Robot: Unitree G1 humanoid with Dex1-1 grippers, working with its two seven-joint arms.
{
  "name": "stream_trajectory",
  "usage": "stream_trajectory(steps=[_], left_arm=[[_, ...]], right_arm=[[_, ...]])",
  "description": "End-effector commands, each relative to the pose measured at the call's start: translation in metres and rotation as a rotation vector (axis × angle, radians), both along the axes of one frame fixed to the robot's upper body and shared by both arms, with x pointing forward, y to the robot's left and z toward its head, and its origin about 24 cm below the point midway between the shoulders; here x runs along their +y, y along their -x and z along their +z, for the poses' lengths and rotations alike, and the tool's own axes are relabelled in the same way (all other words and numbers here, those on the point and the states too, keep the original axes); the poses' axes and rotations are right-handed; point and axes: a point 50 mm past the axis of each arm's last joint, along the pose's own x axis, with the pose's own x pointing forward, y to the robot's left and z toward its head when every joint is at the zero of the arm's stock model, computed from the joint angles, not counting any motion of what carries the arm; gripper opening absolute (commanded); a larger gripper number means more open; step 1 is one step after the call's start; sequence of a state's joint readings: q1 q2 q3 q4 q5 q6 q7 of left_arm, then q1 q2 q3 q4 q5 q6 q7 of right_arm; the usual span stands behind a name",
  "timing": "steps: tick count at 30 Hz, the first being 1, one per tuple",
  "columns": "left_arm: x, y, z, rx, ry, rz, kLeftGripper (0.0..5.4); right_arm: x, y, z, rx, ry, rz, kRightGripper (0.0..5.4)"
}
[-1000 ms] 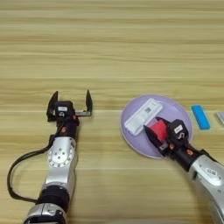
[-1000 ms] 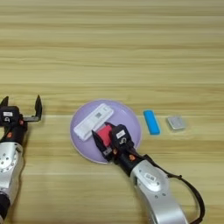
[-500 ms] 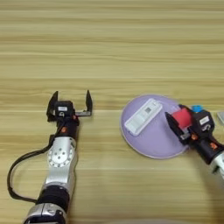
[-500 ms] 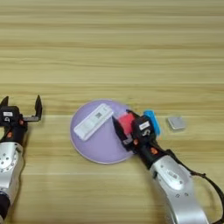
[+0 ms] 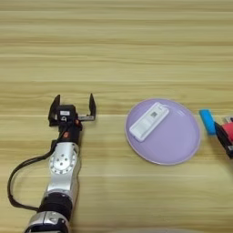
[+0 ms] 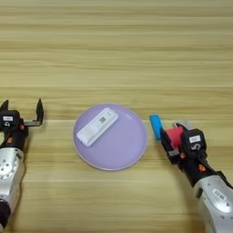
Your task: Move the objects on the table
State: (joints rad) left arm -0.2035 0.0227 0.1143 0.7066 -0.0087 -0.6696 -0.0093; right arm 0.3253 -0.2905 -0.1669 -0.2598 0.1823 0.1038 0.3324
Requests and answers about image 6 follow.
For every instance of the round purple plate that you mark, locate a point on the round purple plate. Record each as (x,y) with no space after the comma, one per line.
(121,148)

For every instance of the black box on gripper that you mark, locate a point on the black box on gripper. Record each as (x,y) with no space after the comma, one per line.
(194,141)
(9,119)

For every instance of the blue rectangular block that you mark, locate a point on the blue rectangular block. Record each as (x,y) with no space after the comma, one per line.
(155,126)

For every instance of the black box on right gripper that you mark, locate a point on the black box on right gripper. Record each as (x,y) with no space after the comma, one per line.
(194,141)

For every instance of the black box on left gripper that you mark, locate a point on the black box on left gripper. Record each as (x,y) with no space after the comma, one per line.
(9,119)

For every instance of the red cube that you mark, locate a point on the red cube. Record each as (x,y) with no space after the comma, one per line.
(176,136)

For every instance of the white rectangular device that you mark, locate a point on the white rectangular device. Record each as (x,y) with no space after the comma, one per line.
(97,127)

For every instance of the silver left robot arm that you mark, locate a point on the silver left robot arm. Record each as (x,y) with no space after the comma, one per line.
(9,170)

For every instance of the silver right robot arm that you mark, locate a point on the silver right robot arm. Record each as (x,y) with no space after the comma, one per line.
(218,197)

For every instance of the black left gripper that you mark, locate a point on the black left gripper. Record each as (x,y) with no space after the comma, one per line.
(18,136)

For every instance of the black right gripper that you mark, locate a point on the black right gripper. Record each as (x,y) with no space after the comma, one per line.
(191,162)

